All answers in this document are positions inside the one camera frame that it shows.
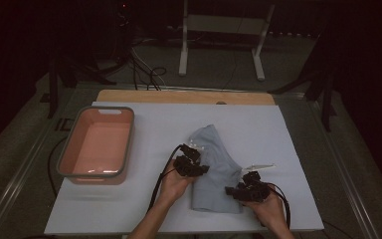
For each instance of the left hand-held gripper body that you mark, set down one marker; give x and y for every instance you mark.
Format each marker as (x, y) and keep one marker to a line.
(187, 166)

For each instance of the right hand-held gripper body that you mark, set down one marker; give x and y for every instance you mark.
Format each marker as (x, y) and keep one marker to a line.
(253, 192)

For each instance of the light blue sleeveless garment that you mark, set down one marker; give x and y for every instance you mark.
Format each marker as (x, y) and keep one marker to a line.
(215, 166)

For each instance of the pink basin with grey rim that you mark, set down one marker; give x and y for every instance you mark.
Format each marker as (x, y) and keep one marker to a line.
(96, 146)

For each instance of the person's left hand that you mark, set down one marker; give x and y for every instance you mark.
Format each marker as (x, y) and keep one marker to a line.
(174, 186)

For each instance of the person's right hand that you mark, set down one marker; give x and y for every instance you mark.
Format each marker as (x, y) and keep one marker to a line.
(270, 212)

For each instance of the white table mat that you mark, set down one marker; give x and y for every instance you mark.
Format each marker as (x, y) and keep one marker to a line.
(262, 132)

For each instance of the small round brown knob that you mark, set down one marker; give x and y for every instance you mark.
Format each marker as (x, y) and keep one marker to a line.
(221, 102)

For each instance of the black metal stand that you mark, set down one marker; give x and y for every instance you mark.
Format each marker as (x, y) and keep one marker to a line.
(53, 96)
(326, 106)

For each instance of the white metal stand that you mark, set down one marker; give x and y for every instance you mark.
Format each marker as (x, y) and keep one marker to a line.
(184, 49)

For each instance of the metal floor rail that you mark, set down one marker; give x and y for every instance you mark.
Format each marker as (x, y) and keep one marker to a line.
(13, 192)
(195, 89)
(348, 186)

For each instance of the black floor frame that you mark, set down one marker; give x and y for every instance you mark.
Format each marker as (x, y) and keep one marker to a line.
(59, 124)

